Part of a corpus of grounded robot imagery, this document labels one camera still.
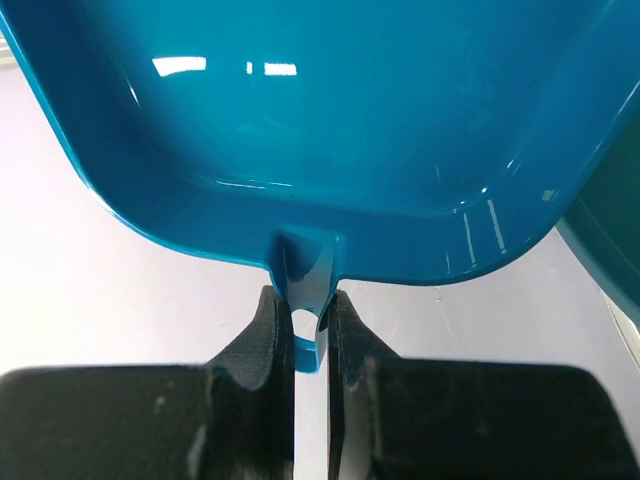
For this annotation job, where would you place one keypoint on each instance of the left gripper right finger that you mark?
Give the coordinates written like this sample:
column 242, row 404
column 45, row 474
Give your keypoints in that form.
column 392, row 417

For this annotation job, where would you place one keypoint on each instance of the teal trash bin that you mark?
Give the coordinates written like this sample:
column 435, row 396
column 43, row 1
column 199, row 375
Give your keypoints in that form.
column 601, row 226

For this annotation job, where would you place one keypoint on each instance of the blue dustpan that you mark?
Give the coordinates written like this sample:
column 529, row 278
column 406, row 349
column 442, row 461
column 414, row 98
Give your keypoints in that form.
column 406, row 142

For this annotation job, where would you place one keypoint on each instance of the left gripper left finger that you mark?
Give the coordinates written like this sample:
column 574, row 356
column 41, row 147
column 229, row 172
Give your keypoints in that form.
column 229, row 418

